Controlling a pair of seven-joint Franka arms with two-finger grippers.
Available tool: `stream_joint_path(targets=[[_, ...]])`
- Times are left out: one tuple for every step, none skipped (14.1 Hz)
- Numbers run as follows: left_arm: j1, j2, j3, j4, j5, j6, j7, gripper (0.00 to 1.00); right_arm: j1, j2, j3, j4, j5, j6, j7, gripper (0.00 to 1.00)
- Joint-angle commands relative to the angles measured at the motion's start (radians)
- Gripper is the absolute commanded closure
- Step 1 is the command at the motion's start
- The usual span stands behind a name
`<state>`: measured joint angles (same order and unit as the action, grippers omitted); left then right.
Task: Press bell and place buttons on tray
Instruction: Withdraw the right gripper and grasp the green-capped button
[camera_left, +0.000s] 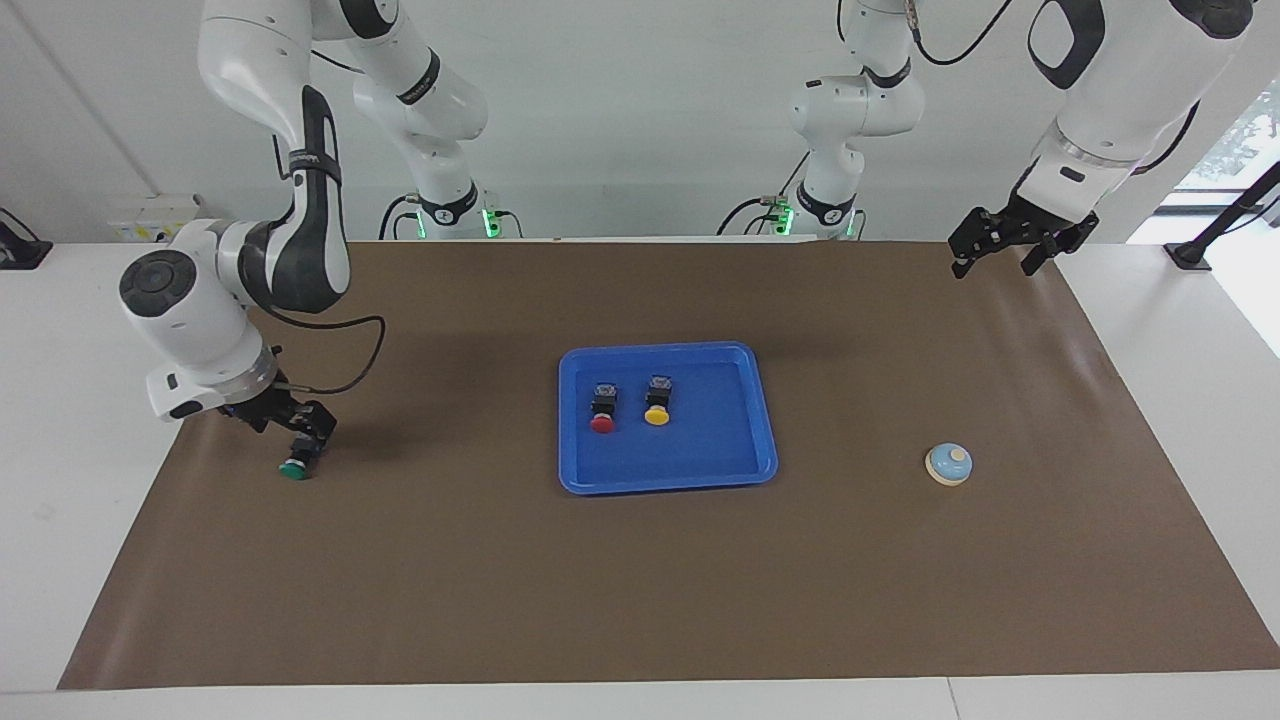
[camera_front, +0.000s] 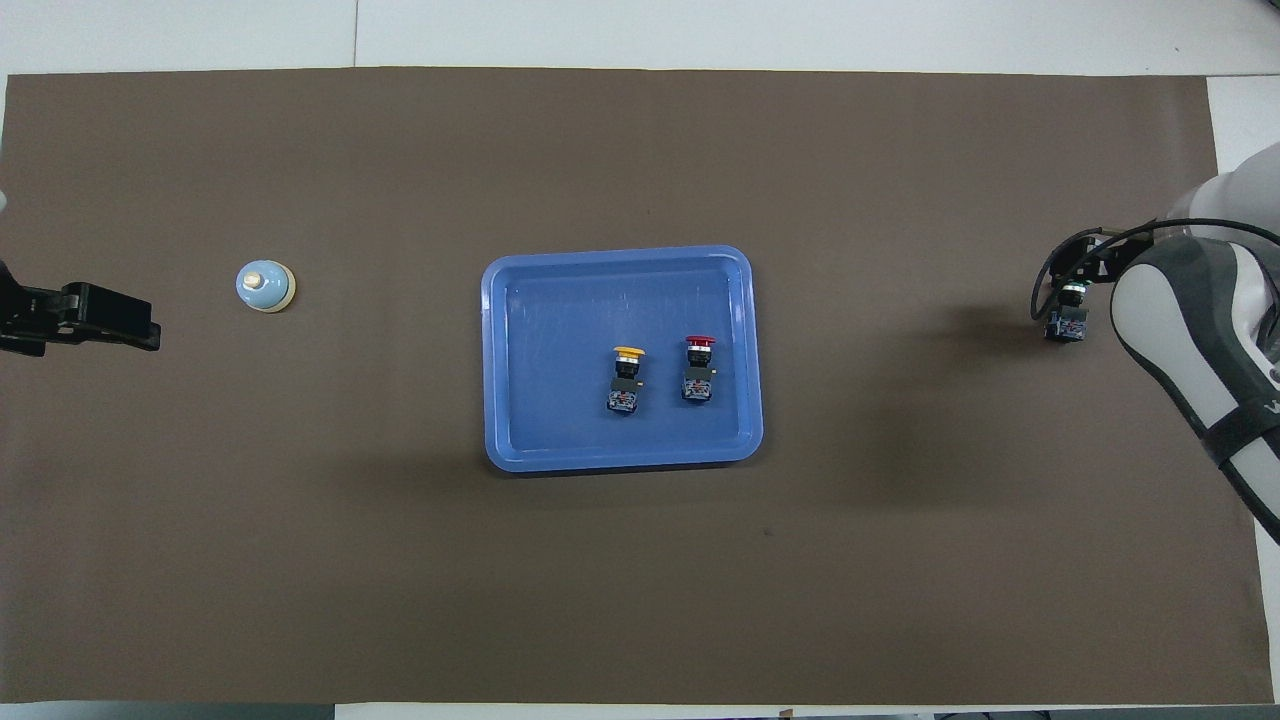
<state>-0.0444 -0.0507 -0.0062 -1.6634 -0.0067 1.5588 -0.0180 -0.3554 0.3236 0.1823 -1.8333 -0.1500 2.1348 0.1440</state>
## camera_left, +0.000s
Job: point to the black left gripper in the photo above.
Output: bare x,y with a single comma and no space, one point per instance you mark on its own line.
1040,222

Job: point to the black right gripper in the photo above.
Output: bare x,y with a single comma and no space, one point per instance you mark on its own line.
270,410

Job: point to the green mushroom push button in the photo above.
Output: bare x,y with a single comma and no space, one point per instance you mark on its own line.
293,470

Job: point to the light blue bell knob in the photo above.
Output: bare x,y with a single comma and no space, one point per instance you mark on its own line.
948,465

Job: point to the red mushroom push button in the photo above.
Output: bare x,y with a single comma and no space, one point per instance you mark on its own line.
602,424

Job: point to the yellow mushroom push button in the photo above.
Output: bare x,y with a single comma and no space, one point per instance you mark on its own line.
656,417

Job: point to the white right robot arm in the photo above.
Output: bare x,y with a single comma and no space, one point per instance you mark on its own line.
190,320

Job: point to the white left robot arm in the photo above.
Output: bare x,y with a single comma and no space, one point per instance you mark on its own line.
1130,90

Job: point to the blue plastic tray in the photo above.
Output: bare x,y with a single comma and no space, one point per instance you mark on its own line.
700,460

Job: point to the brown table mat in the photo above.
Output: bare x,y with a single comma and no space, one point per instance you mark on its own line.
500,600

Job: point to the bright window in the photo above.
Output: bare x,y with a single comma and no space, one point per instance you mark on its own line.
1250,130

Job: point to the black camera stand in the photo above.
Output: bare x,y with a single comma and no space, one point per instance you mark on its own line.
1188,255
20,255

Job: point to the white wall socket box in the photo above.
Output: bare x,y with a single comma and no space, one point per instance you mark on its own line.
150,220

